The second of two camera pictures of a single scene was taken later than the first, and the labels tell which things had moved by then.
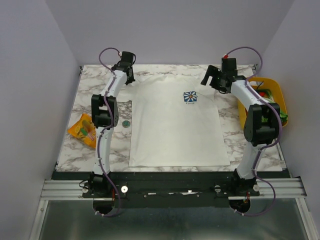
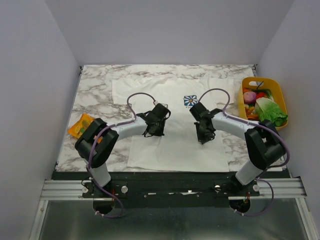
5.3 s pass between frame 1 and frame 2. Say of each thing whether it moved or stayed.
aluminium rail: stayed
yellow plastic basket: stayed
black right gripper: moved
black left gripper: moved
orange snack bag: stayed
